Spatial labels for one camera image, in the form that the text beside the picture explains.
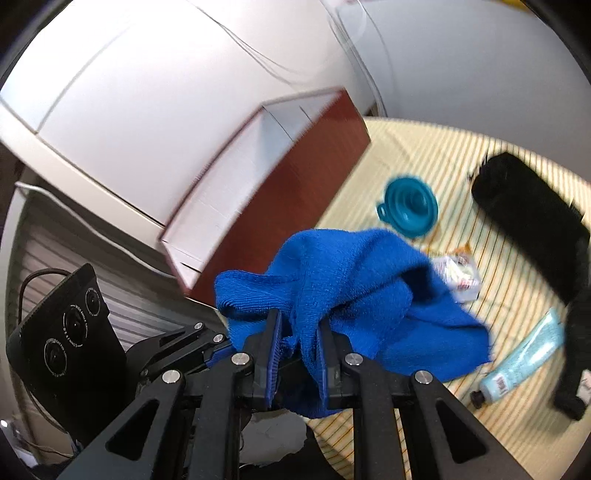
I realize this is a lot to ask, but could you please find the red-brown cardboard box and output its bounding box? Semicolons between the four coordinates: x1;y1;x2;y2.
158;87;373;308

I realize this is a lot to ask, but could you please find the light blue fruit-print tube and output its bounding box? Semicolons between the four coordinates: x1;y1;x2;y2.
469;307;566;409

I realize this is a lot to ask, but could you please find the black fleece cloth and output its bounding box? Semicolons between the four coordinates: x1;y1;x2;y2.
470;152;591;422

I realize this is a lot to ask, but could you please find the blue terry towel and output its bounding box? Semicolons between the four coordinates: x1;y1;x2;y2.
213;227;491;418

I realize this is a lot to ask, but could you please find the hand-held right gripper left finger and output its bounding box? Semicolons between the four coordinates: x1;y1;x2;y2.
58;308;283;480

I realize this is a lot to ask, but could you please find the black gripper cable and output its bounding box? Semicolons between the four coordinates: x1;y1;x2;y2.
17;269;75;324

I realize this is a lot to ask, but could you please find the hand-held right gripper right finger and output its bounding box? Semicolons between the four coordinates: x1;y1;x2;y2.
316;318;522;480

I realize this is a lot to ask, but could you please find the teal silicone funnel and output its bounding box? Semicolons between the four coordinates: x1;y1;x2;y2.
376;174;439;239

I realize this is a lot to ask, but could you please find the small white packet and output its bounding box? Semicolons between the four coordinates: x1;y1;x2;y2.
427;244;481;304

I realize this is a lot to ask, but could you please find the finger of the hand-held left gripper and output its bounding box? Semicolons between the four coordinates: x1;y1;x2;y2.
124;320;234;384

